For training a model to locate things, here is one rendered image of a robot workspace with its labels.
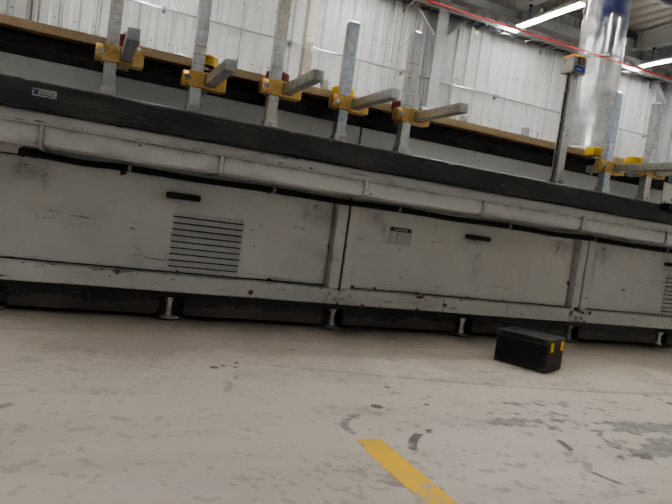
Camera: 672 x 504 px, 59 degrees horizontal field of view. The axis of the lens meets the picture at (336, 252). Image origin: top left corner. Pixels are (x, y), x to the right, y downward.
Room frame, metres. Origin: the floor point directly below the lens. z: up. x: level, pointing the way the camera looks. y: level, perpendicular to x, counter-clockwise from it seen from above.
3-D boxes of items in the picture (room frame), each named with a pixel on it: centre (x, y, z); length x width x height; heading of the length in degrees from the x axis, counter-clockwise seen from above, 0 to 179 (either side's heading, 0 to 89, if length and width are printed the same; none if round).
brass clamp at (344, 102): (2.07, 0.03, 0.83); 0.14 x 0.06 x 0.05; 114
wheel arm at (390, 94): (2.00, -0.02, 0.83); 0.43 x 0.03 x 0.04; 24
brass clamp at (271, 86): (1.97, 0.25, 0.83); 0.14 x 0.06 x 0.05; 114
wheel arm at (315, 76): (1.90, 0.20, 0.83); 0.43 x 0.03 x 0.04; 24
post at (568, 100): (2.46, -0.86, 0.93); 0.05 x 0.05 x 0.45; 24
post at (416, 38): (2.17, -0.18, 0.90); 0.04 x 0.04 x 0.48; 24
